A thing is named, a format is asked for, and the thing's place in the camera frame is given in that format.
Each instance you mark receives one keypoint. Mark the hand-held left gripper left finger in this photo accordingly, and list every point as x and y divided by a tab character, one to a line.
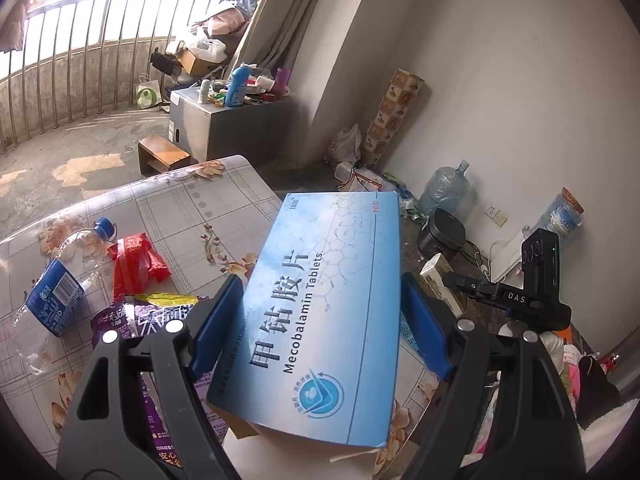
220	325

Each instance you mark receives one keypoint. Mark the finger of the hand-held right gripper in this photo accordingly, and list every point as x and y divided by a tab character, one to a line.
475	287

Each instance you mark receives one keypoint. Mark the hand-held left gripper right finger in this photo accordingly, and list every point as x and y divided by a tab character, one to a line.
425	332

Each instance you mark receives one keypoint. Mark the blue plastic basket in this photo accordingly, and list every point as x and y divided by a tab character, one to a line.
411	335

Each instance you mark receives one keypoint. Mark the small white box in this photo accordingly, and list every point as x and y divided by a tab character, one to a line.
440	280

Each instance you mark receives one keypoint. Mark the blue medicine box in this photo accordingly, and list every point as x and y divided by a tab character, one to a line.
320	310

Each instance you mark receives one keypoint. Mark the white appliance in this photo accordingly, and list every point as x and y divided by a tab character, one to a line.
510	260

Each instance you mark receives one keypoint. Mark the dark rice cooker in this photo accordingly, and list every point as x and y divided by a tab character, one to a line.
442	235

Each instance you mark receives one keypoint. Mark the clear jar with cork lid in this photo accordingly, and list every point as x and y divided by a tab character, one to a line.
562	217

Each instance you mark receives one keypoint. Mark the purple snack bag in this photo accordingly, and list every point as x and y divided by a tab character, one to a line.
150	320

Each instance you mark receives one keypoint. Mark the red snack packet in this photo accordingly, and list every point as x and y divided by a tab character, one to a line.
137	265

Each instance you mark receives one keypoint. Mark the large blue water jug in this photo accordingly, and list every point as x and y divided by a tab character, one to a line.
445	190

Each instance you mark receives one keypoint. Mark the black garment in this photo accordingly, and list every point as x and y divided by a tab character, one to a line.
597	390

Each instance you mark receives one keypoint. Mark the floral tablecloth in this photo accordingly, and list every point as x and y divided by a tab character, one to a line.
165	200

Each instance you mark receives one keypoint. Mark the open cardboard box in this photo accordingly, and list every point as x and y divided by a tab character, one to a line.
280	455

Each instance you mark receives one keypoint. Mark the heap of packets and bottles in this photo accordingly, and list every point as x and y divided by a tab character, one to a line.
370	180

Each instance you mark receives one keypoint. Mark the clear bottle with blue label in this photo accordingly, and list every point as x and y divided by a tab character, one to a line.
55	295

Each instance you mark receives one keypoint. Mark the wooden stool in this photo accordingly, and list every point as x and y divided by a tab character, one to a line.
162	152

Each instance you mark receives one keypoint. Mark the tall patterned box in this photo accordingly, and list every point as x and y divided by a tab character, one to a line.
392	115

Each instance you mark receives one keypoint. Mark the white plastic bag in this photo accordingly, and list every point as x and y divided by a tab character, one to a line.
346	146
207	45

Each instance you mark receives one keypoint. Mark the grey cabinet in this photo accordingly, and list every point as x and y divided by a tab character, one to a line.
225	125

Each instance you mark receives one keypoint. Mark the white roll-on bottle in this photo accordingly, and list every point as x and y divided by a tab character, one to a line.
204	92

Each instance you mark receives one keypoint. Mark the blue detergent bottle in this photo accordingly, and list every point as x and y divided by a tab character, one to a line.
237	87

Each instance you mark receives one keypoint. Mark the green and white paper bag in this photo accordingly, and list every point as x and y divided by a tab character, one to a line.
147	94

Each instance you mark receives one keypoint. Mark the purple cup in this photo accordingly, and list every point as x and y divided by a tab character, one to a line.
283	81

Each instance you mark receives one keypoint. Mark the metal railing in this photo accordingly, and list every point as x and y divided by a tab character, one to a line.
90	60

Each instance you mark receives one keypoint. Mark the pink bundle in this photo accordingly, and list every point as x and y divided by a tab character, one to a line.
227	19

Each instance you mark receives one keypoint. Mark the grey curtain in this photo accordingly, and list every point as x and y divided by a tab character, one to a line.
300	5

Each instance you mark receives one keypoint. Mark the wall socket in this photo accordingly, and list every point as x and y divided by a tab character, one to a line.
496	215

